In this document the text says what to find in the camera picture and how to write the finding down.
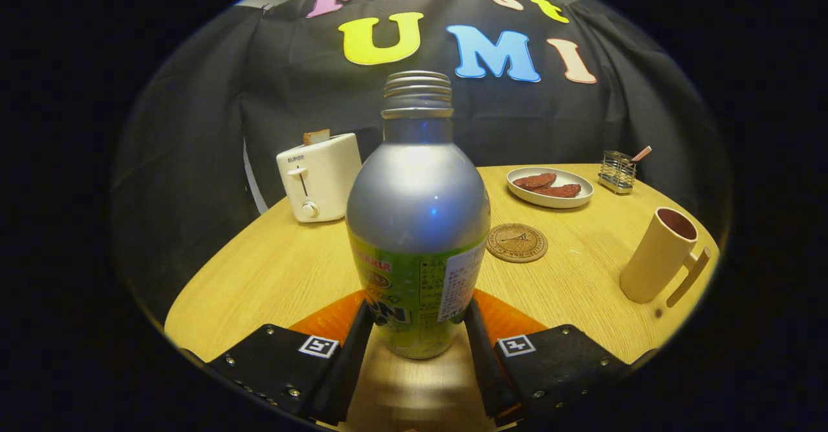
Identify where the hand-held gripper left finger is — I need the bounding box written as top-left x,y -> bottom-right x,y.
207,290 -> 376,426

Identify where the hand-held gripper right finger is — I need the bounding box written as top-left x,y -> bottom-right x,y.
464,288 -> 631,427

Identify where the round wooden coaster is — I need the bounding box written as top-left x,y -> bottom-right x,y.
486,223 -> 549,264

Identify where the silver green juice bottle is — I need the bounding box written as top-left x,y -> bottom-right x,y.
345,70 -> 492,360

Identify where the beige cup with handle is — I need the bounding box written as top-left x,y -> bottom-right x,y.
619,207 -> 712,308

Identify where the wooden table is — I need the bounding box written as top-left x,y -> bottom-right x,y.
164,164 -> 722,432

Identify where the white plate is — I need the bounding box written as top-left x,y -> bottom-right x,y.
507,166 -> 594,210

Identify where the red meat piece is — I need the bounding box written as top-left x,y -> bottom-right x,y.
534,184 -> 582,199
513,173 -> 558,191

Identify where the white toaster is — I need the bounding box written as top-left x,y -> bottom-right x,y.
276,133 -> 363,224

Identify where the black backdrop cloth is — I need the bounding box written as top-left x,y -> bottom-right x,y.
110,0 -> 732,316

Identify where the metal wire holder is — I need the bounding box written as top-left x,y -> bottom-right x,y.
598,150 -> 638,195

